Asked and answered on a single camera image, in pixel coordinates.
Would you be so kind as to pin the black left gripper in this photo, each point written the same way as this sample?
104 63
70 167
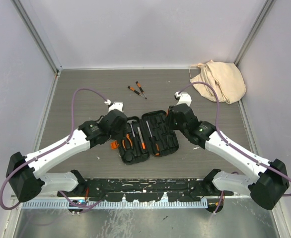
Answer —
122 134

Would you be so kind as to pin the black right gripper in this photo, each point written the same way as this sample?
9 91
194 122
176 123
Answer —
170 119

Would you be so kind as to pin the orange handled screwdriver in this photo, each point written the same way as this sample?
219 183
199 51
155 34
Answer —
168 134

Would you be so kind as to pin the black handled claw hammer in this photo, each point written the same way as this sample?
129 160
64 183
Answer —
132 130

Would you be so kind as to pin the orange black pliers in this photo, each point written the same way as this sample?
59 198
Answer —
127 142

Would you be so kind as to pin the black plastic tool case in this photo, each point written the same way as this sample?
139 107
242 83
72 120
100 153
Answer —
156 120

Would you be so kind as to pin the black handled screwdriver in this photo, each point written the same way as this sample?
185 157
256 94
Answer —
155 146

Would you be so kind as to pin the small precision screwdriver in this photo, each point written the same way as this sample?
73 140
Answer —
134 90
141 89

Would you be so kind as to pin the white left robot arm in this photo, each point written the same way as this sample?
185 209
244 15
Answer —
28 175

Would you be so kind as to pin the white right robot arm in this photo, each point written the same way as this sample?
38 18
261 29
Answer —
264 181

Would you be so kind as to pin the beige cloth bag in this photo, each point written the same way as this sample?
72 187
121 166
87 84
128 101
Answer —
219 80

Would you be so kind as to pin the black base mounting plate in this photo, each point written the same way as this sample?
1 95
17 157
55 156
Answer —
145 190

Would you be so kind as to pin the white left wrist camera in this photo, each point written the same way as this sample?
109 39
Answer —
114 105

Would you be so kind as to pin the slotted grey cable duct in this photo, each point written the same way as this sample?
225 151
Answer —
163 204

